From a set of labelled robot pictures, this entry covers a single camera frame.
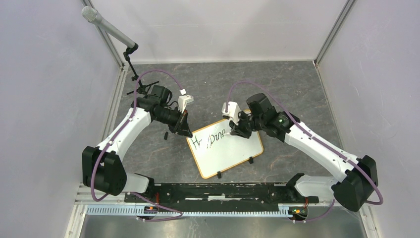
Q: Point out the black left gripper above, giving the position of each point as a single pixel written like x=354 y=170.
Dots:
x=181 y=124

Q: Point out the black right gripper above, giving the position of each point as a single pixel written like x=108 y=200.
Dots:
x=238 y=129

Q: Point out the yellow framed whiteboard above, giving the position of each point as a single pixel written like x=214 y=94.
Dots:
x=214 y=152

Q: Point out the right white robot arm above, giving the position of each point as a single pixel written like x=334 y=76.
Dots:
x=353 y=179

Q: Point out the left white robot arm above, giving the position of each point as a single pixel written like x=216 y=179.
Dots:
x=102 y=167

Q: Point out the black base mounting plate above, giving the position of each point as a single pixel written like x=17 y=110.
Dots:
x=226 y=197

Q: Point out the grey microphone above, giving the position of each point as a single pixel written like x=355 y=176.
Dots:
x=94 y=17

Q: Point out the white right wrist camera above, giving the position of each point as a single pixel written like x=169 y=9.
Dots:
x=230 y=111

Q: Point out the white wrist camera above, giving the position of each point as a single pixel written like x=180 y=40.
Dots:
x=230 y=111
x=184 y=100

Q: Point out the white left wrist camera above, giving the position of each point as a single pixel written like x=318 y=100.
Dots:
x=184 y=100

